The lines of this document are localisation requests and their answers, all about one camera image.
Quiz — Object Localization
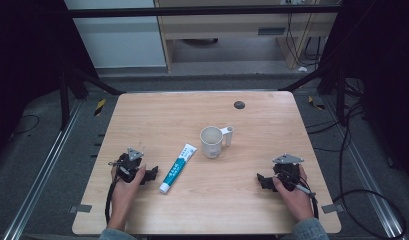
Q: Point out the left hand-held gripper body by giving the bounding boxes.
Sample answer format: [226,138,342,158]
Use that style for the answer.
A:
[107,146,147,184]

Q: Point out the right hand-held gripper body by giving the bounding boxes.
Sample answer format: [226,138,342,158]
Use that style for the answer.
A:
[271,152,305,193]

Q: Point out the white and teal toothpaste tube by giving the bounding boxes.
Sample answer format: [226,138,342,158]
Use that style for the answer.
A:
[158,143,198,195]

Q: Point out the white cup with handle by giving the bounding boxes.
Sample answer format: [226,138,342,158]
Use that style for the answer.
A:
[199,125,235,160]

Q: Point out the person's right hand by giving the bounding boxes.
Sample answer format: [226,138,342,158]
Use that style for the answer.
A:
[271,164,315,216]

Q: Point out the person's left hand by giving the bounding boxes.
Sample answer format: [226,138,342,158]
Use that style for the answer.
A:
[109,164,147,218]

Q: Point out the yellow and black tape strip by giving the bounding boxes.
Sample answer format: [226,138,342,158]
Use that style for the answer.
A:
[307,95,326,111]
[93,98,107,117]

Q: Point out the black metal stand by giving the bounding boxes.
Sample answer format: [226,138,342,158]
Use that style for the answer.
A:
[277,56,364,127]
[57,63,126,132]

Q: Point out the white cabinet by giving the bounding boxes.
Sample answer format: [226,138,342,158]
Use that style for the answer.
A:
[63,0,168,70]

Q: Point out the black curtain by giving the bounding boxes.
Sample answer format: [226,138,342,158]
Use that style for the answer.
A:
[320,0,409,188]
[0,0,100,164]

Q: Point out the light wooden desk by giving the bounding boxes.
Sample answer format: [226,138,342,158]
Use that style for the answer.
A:
[153,0,340,73]

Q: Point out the black horizontal bar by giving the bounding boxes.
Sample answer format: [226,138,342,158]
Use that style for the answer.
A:
[67,4,342,19]

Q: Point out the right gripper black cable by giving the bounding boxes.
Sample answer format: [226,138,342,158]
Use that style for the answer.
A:
[285,171,321,221]

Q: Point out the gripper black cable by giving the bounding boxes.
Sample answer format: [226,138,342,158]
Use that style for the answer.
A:
[104,175,122,226]
[285,171,321,221]

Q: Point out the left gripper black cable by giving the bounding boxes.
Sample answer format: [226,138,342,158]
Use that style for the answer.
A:
[104,175,122,226]

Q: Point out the grey table bracket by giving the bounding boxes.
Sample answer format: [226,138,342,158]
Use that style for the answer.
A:
[68,203,93,215]
[320,202,346,215]

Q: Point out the black looped floor cable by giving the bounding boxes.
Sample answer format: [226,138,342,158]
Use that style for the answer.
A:
[305,78,408,240]

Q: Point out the aluminium floor rail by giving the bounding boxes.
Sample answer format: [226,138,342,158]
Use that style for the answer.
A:
[1,99,86,240]
[321,95,407,240]

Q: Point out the thin black floor cable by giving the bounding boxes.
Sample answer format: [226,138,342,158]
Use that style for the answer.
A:
[7,114,41,141]

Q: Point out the hanging black desk cables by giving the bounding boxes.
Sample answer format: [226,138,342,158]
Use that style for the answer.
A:
[285,0,324,68]

